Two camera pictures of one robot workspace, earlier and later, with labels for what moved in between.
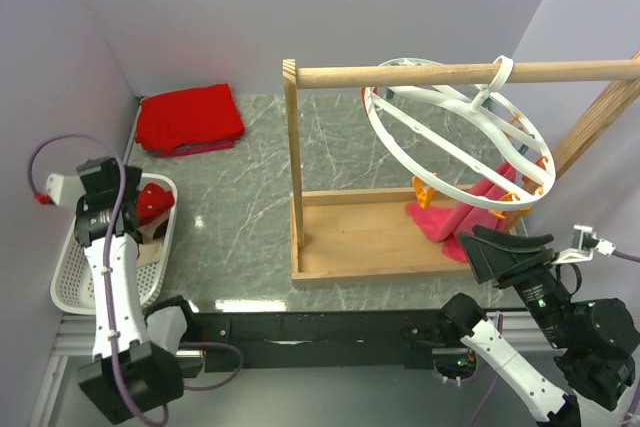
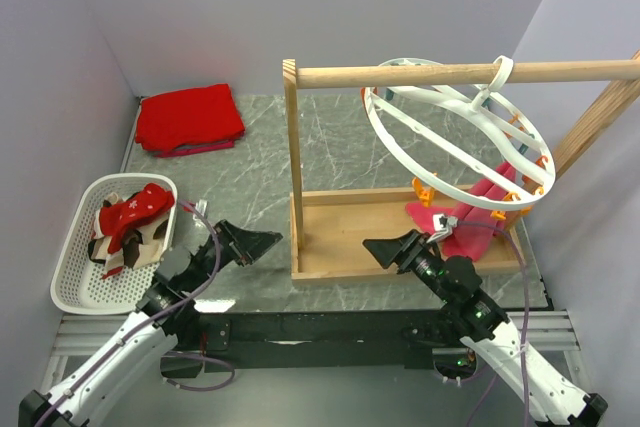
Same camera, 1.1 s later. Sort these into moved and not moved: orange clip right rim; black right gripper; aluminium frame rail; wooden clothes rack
Moved: black right gripper
Not moved: wooden clothes rack; aluminium frame rail; orange clip right rim
